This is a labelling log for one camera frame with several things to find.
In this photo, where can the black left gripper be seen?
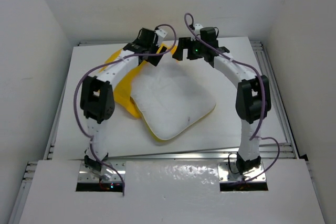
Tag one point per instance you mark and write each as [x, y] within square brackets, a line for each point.
[153, 59]

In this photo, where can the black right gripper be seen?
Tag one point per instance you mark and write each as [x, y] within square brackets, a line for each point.
[185, 43]

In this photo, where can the white pillow with yellow edge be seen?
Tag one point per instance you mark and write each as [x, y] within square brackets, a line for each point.
[168, 99]

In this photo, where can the yellow pillowcase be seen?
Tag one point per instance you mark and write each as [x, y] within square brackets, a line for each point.
[122, 92]

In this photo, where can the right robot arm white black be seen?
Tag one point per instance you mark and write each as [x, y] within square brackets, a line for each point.
[253, 93]

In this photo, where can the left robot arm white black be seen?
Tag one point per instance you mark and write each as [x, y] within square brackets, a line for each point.
[97, 98]

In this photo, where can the white front cover panel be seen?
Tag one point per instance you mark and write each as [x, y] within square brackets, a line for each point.
[171, 192]

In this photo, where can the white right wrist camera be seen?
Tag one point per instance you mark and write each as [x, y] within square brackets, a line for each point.
[197, 28]

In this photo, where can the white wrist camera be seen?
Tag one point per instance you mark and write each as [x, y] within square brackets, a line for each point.
[161, 34]
[197, 28]

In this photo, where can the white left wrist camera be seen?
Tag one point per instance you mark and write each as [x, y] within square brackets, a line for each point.
[161, 34]

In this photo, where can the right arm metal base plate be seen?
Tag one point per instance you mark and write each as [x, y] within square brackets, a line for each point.
[230, 180]

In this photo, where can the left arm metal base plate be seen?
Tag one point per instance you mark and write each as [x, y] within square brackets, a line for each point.
[106, 180]

